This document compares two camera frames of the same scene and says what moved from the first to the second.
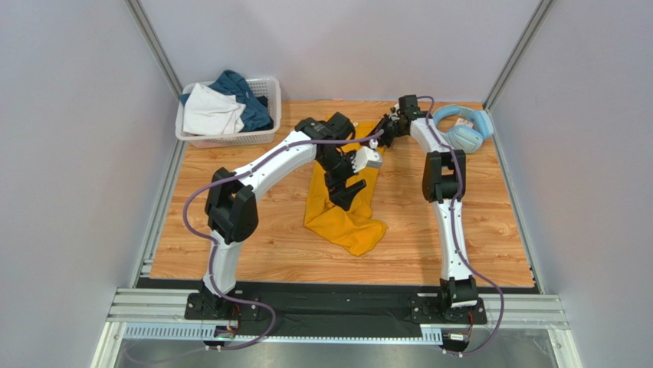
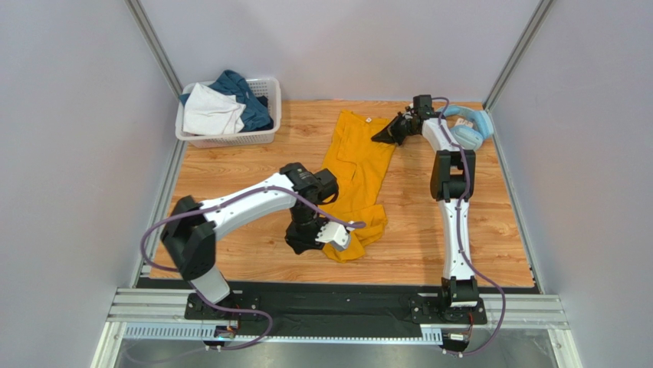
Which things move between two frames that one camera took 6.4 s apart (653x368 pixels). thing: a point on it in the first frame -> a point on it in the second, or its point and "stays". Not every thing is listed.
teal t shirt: (231, 83) stays
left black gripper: (339, 192) -> (301, 242)
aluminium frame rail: (539, 308) stays
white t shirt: (208, 113) stays
